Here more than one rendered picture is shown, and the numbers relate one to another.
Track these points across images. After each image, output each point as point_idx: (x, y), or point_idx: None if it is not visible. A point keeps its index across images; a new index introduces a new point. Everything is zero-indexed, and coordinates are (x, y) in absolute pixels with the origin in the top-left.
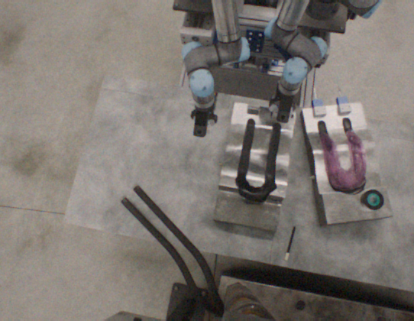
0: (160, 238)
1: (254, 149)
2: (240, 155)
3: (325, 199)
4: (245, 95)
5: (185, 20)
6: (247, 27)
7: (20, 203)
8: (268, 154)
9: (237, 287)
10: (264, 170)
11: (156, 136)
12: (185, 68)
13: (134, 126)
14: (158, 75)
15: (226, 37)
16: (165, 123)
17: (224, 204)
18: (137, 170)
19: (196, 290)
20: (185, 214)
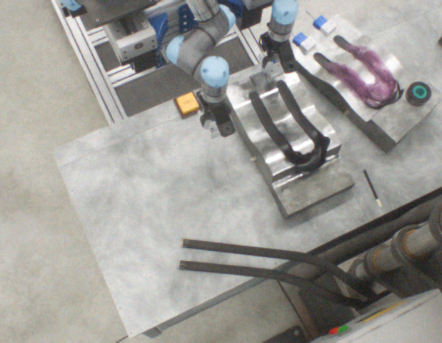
0: (253, 271)
1: (276, 120)
2: (269, 134)
3: (378, 121)
4: (191, 91)
5: (113, 32)
6: (178, 5)
7: None
8: (293, 116)
9: (373, 250)
10: (303, 131)
11: (163, 176)
12: (183, 68)
13: (129, 183)
14: (66, 133)
15: (209, 13)
16: (161, 157)
17: (288, 193)
18: (169, 224)
19: (328, 291)
20: (254, 233)
